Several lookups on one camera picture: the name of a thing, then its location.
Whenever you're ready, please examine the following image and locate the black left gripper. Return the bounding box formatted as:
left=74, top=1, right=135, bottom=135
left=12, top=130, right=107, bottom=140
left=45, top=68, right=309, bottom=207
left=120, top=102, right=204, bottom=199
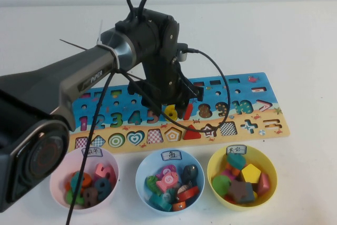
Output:
left=128, top=58, right=204, bottom=119

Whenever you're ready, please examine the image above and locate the yellow number six piece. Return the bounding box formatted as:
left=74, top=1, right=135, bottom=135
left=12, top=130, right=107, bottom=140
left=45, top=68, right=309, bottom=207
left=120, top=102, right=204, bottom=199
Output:
left=164, top=104, right=178, bottom=121

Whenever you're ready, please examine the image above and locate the red number seven piece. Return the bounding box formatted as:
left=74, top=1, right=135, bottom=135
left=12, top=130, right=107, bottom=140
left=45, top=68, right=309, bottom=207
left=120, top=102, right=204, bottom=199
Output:
left=183, top=103, right=194, bottom=121

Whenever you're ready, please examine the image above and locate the red triangle piece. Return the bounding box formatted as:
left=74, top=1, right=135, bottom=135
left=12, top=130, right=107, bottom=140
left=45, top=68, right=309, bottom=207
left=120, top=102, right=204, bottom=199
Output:
left=183, top=124, right=202, bottom=141

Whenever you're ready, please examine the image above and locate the paper label on blue bowl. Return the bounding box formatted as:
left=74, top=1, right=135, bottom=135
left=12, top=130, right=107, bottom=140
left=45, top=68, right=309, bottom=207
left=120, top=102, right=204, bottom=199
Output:
left=161, top=150, right=182, bottom=162

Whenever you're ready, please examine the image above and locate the blue plastic bowl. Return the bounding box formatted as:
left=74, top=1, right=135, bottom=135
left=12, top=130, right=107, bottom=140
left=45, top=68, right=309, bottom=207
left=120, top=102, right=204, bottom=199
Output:
left=135, top=149, right=205, bottom=212

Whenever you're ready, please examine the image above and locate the paper label on yellow bowl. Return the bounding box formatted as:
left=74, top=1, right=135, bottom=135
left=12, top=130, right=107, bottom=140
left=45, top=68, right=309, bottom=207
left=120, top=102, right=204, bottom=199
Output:
left=226, top=145, right=247, bottom=155

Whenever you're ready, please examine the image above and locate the teal oval shape piece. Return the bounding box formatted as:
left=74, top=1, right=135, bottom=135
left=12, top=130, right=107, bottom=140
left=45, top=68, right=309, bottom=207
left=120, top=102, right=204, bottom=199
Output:
left=226, top=153, right=247, bottom=170

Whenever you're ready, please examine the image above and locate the orange shape piece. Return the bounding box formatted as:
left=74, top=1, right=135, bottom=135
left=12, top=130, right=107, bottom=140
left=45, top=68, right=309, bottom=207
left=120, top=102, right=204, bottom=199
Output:
left=225, top=163, right=242, bottom=175

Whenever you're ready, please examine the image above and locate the paper label on pink bowl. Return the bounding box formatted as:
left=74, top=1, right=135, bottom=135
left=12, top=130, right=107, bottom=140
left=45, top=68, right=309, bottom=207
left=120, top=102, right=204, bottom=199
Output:
left=81, top=146, right=103, bottom=158

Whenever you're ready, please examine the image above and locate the pink shape piece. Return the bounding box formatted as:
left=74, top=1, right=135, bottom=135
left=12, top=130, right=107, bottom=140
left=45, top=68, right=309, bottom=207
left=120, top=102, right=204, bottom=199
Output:
left=221, top=170, right=237, bottom=181

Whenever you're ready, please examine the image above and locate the green circle piece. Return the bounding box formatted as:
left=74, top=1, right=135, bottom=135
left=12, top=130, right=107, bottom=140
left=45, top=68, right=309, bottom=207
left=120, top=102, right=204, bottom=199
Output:
left=211, top=174, right=232, bottom=197

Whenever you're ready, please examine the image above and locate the yellow pentagon piece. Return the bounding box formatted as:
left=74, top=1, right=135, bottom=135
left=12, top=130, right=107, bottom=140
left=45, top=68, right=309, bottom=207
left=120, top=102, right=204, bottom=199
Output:
left=241, top=163, right=262, bottom=184

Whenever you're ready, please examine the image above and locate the blue sea-themed wooden puzzle board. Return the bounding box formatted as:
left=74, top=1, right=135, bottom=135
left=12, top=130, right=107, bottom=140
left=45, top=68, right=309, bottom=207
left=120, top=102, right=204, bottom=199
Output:
left=68, top=72, right=291, bottom=154

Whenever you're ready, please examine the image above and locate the brown star piece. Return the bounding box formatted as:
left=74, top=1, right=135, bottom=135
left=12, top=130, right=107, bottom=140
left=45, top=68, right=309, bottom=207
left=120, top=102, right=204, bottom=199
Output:
left=227, top=179, right=251, bottom=204

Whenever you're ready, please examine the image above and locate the yellow plastic bowl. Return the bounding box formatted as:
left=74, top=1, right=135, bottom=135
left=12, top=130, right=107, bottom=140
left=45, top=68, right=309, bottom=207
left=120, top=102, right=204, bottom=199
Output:
left=207, top=145, right=278, bottom=212

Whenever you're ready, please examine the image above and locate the brown number eight piece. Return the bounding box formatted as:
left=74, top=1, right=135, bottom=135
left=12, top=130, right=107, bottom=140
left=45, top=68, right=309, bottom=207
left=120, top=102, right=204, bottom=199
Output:
left=83, top=187, right=100, bottom=209

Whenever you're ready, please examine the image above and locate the pink trapezoid piece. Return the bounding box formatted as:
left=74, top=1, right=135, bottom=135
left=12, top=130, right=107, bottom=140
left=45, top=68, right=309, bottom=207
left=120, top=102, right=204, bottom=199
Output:
left=257, top=173, right=272, bottom=197

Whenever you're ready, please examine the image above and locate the pink plastic bowl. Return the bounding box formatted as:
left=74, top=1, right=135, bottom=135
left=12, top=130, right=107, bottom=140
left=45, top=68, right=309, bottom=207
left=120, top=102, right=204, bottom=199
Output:
left=49, top=147, right=120, bottom=210

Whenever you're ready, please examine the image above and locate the green number three piece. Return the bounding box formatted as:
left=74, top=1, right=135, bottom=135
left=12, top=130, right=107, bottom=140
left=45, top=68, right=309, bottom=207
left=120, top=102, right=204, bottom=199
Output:
left=65, top=190, right=85, bottom=206

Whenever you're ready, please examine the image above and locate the purple fish block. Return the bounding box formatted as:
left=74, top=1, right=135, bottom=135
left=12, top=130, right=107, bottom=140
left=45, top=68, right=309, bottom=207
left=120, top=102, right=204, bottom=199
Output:
left=155, top=164, right=177, bottom=180

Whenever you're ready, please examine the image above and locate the black fish block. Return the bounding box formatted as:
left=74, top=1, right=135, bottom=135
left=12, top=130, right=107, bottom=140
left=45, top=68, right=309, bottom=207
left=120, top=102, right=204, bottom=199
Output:
left=182, top=165, right=199, bottom=187

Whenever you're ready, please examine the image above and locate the pink fish block with five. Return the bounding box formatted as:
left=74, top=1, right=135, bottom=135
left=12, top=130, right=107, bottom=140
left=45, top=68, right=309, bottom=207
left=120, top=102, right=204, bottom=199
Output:
left=155, top=171, right=177, bottom=193

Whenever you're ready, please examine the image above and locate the green fish block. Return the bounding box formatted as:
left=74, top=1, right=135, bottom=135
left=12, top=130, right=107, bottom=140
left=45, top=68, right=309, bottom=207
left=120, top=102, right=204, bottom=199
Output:
left=145, top=175, right=161, bottom=193

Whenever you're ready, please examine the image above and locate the red fish block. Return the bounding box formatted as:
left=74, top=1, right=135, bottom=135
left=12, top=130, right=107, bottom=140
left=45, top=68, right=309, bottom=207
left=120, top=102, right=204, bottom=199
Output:
left=176, top=185, right=200, bottom=202

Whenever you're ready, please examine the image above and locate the teal fish block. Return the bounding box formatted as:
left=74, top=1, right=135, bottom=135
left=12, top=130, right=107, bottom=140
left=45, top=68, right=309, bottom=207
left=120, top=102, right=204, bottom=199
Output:
left=149, top=192, right=173, bottom=212

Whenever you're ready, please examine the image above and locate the white zip tie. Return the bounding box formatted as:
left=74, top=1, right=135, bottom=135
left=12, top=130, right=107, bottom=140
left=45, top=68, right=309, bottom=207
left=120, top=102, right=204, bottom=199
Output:
left=96, top=19, right=122, bottom=72

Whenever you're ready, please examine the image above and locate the orange fish block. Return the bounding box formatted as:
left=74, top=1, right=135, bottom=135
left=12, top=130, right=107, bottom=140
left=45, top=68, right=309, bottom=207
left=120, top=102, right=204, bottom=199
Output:
left=172, top=201, right=188, bottom=212

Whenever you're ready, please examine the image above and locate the black zip tie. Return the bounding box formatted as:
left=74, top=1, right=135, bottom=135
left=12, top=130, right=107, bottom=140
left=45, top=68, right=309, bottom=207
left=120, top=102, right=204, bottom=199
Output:
left=59, top=38, right=87, bottom=51

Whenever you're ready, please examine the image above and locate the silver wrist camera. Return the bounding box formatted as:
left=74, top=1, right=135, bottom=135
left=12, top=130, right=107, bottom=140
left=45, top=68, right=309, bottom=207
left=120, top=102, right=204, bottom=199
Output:
left=175, top=42, right=188, bottom=62

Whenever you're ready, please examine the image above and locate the long black camera cable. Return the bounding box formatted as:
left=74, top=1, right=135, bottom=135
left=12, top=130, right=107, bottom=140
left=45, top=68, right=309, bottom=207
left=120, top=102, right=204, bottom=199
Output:
left=65, top=47, right=232, bottom=225

